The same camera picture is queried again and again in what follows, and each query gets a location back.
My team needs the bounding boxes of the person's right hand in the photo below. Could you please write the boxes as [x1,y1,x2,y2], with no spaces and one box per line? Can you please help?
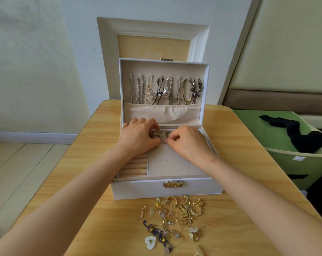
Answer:
[165,125,218,171]

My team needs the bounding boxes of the person's left hand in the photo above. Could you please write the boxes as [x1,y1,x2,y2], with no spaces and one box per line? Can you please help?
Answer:
[116,117,162,161]

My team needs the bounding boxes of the white jewelry box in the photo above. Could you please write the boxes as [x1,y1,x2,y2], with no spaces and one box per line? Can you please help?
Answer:
[110,57,225,201]

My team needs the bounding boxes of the silver cross pendant necklace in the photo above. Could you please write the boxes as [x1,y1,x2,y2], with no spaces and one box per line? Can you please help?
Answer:
[126,72,136,104]

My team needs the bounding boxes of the brown cord bead necklace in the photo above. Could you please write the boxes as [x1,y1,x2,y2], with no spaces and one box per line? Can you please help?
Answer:
[176,77,193,106]

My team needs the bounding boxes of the slim silver rope chain necklace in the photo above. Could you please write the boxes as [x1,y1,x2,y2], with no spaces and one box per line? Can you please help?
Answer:
[136,73,144,105]

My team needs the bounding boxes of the bow pendant cord necklace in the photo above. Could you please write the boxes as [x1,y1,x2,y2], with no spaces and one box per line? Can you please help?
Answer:
[151,75,171,106]

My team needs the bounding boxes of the square pendant cord necklace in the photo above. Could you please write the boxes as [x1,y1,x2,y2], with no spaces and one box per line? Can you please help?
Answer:
[190,78,205,105]

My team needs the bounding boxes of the silver link chain necklace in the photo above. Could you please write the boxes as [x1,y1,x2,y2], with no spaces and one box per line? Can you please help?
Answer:
[167,76,174,106]

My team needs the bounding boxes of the small earrings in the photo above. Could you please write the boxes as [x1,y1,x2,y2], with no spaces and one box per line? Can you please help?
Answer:
[139,194,207,256]

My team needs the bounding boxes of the person's right forearm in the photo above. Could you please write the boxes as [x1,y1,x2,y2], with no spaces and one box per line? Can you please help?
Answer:
[203,156,322,256]

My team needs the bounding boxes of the person's left forearm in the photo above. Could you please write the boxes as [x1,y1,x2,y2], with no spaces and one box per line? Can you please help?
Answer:
[0,148,134,256]

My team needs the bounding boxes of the black cloth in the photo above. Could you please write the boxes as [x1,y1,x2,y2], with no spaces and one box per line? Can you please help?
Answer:
[258,115,322,155]

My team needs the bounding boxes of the beige padded wall panel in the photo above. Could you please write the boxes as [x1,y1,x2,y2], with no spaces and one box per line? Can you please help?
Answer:
[221,0,322,116]

